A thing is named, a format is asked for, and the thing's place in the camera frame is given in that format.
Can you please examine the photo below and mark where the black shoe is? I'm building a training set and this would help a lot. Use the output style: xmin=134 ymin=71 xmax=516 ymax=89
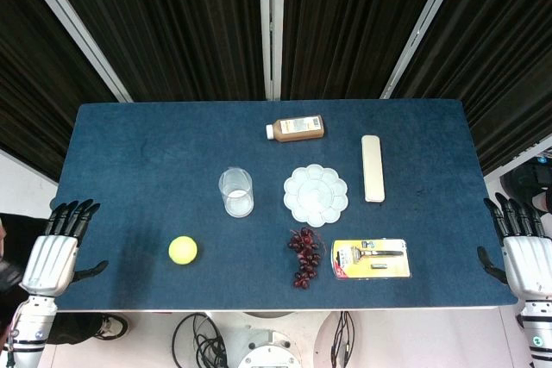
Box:
xmin=502 ymin=159 xmax=552 ymax=214

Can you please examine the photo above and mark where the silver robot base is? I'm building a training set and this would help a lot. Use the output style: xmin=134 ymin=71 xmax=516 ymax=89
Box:
xmin=223 ymin=310 xmax=323 ymax=368

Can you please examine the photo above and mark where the clear plastic cup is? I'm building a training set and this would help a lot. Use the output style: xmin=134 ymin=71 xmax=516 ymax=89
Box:
xmin=217 ymin=166 xmax=255 ymax=218

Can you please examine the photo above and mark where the brown bottle white cap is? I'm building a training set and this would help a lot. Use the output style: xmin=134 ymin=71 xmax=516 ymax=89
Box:
xmin=265 ymin=114 xmax=325 ymax=141

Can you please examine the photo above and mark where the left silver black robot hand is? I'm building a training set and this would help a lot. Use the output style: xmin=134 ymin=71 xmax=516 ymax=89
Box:
xmin=20 ymin=198 xmax=110 ymax=298

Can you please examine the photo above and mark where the black white sneaker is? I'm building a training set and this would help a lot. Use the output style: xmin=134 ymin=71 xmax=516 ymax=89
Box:
xmin=92 ymin=314 xmax=131 ymax=340

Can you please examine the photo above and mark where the yellow razor blister pack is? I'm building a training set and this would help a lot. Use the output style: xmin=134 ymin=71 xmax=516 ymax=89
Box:
xmin=330 ymin=238 xmax=411 ymax=281

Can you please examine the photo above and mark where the dark red grape bunch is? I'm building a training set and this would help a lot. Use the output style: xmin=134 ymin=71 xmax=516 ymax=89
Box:
xmin=287 ymin=227 xmax=328 ymax=290

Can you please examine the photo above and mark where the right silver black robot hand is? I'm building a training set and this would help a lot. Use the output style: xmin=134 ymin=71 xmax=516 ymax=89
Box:
xmin=476 ymin=192 xmax=552 ymax=301

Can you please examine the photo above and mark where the white flower-shaped paint palette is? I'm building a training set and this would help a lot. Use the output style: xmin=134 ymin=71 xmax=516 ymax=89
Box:
xmin=283 ymin=163 xmax=349 ymax=228

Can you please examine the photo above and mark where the black cable bundle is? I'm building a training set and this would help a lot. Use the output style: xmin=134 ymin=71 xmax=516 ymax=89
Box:
xmin=329 ymin=310 xmax=355 ymax=368
xmin=172 ymin=311 xmax=228 ymax=368

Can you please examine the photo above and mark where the blue table cloth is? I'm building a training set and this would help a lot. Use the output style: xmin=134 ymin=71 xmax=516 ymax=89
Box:
xmin=49 ymin=99 xmax=518 ymax=312

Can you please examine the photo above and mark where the black curtain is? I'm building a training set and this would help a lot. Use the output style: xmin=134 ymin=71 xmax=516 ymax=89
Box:
xmin=0 ymin=0 xmax=552 ymax=183

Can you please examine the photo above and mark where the white metal frame post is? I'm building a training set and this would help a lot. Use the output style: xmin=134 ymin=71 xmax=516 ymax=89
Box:
xmin=11 ymin=0 xmax=134 ymax=103
xmin=258 ymin=0 xmax=286 ymax=101
xmin=379 ymin=0 xmax=470 ymax=100

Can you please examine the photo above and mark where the beige rectangular case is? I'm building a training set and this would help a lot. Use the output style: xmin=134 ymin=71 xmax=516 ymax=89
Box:
xmin=361 ymin=134 xmax=386 ymax=203

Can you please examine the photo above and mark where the yellow ball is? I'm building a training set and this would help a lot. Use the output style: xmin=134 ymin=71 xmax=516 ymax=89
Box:
xmin=168 ymin=235 xmax=199 ymax=265

